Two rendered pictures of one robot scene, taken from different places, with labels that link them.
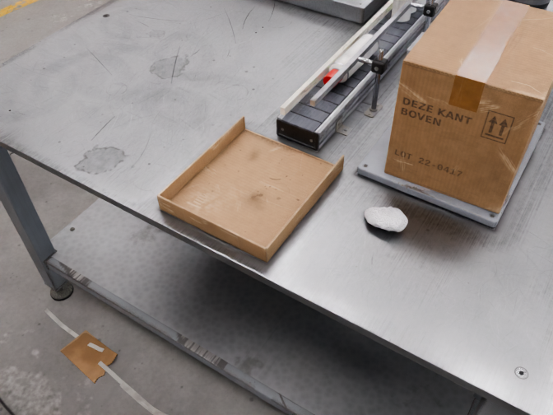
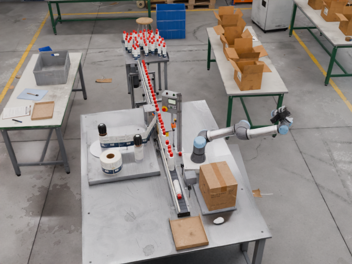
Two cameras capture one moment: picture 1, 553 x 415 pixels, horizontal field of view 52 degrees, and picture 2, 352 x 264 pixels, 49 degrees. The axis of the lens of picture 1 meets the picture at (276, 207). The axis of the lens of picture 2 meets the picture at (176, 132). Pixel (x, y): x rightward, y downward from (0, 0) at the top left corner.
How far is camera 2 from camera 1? 238 cm
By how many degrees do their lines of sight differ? 34
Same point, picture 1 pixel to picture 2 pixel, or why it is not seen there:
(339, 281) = (223, 238)
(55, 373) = not seen: outside the picture
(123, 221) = not seen: outside the picture
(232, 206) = (189, 239)
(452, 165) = (223, 201)
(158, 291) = not seen: outside the picture
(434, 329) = (245, 234)
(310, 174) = (195, 221)
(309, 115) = (183, 208)
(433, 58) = (214, 185)
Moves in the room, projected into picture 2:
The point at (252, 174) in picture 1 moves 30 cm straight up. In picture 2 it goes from (184, 229) to (184, 204)
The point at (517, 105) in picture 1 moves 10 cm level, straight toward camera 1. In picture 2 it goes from (233, 186) to (238, 195)
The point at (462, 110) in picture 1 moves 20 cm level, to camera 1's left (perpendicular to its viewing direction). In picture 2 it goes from (223, 191) to (207, 205)
